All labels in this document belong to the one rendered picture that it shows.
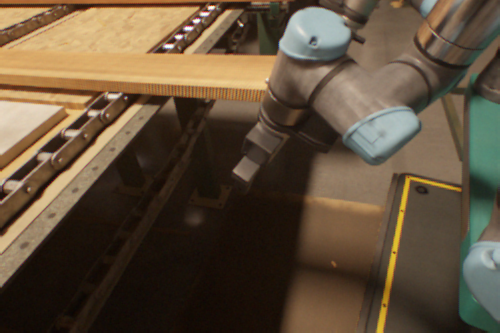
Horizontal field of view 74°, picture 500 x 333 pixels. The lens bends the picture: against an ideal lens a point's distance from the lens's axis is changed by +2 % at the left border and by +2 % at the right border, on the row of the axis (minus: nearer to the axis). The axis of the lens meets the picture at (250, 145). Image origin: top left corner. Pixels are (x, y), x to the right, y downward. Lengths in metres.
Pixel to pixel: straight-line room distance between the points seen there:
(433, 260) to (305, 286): 0.47
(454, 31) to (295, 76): 0.17
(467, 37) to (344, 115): 0.15
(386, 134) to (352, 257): 1.06
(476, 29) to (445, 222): 0.81
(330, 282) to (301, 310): 0.15
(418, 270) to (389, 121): 0.71
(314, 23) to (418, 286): 0.77
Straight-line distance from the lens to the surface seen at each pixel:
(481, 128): 0.84
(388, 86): 0.40
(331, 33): 0.40
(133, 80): 0.72
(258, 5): 1.52
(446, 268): 1.07
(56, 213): 0.56
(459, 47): 0.44
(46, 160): 0.62
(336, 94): 0.38
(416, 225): 1.13
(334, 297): 1.31
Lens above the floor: 1.17
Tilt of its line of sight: 38 degrees down
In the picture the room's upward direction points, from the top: 6 degrees counter-clockwise
